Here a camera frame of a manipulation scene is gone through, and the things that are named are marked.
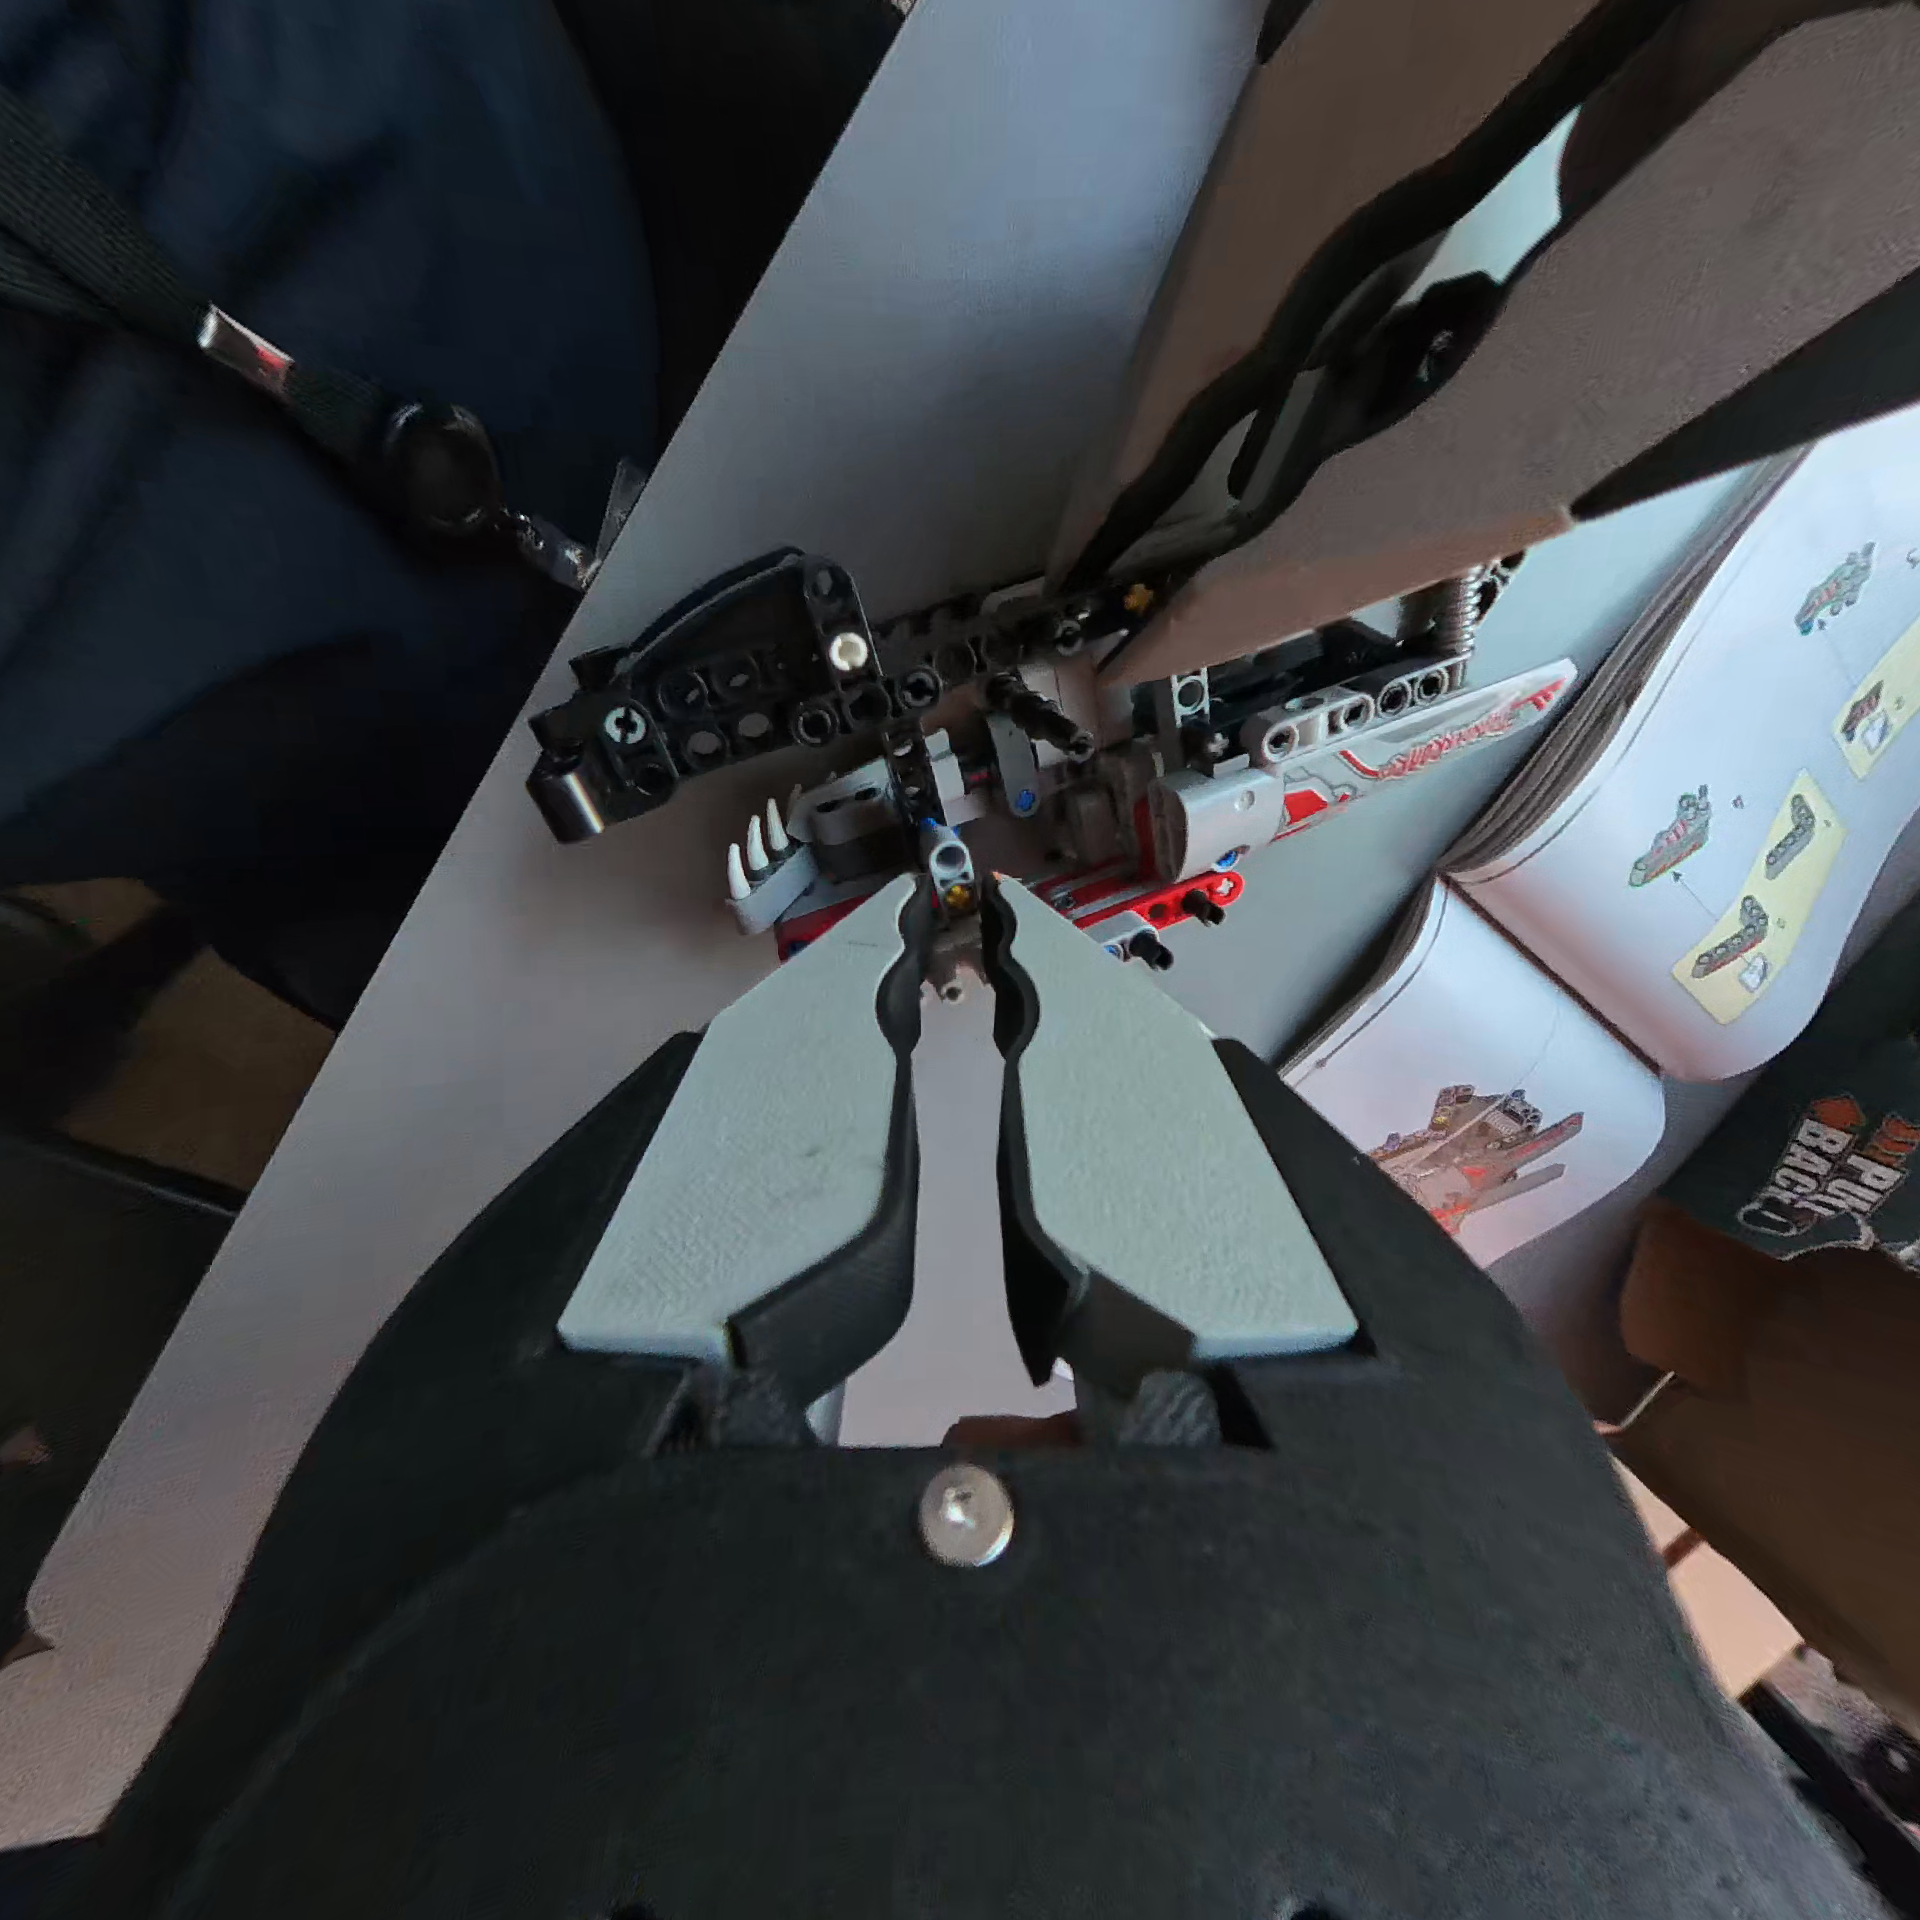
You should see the black badge reel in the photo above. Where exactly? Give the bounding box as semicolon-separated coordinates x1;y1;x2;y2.
374;394;606;589

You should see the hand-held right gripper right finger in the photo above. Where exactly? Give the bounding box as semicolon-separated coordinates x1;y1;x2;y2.
978;874;1363;1397

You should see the dark lanyard strap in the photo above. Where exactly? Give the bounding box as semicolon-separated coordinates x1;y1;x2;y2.
0;82;401;452

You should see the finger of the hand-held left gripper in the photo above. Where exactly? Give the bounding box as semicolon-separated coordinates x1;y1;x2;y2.
1100;0;1920;689
1048;0;1700;596

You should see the black red grey lego model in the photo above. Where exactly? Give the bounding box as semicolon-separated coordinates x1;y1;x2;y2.
526;269;1584;999

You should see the lego instruction booklet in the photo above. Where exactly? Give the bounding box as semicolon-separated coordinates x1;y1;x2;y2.
1283;442;1920;1279

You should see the printed cardboard box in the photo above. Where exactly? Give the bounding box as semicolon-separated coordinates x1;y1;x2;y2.
1612;1031;1920;1720

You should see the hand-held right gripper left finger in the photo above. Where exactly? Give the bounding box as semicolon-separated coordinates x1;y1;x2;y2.
558;874;923;1416

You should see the person's blue jacket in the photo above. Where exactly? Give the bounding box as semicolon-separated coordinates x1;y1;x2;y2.
0;0;669;842

